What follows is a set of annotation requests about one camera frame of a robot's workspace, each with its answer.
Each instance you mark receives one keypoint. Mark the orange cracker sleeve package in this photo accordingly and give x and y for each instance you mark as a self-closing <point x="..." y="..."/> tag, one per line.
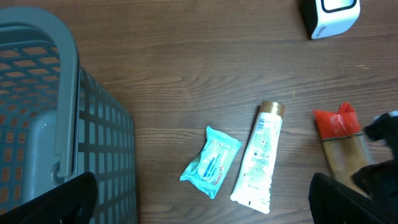
<point x="344" y="143"/>

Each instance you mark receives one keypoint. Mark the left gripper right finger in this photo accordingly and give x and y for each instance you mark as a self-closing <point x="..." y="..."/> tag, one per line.
<point x="332" y="202"/>

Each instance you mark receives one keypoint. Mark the grey plastic basket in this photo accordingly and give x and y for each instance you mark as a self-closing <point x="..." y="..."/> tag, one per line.
<point x="58" y="122"/>

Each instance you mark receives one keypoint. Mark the teal snack packet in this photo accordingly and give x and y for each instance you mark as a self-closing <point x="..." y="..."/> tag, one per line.
<point x="208" y="170"/>

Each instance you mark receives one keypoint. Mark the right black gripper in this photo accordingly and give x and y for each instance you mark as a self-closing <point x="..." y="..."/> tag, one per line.
<point x="379" y="181"/>

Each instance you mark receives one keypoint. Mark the white barcode scanner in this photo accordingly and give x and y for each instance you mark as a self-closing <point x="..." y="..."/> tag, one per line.
<point x="326" y="18"/>

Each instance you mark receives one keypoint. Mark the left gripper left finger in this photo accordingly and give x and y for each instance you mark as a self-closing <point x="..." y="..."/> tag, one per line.
<point x="72" y="202"/>

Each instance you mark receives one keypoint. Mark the white gold tube package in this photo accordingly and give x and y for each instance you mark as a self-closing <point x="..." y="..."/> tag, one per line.
<point x="253" y="185"/>

